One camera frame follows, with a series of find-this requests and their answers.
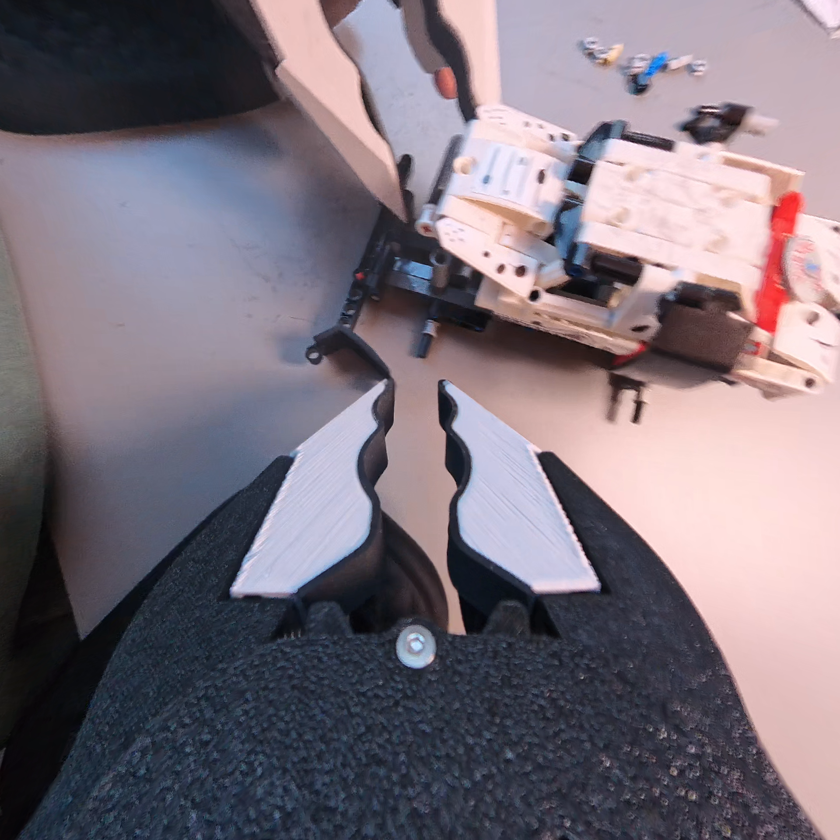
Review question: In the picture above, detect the grey and black toy connector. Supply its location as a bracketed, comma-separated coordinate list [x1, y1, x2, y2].
[680, 101, 778, 145]

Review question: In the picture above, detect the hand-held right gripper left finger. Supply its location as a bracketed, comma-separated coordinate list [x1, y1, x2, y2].
[229, 380, 397, 602]

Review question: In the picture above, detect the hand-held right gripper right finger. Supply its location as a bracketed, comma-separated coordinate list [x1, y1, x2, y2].
[436, 380, 603, 598]

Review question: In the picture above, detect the cluster of small toy pins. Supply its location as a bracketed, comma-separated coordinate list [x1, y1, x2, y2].
[578, 37, 711, 97]

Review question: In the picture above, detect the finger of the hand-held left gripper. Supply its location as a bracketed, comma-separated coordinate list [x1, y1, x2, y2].
[392, 0, 502, 122]
[247, 0, 413, 224]

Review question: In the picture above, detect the white toy brick truck model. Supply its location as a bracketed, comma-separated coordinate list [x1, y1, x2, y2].
[344, 103, 840, 397]

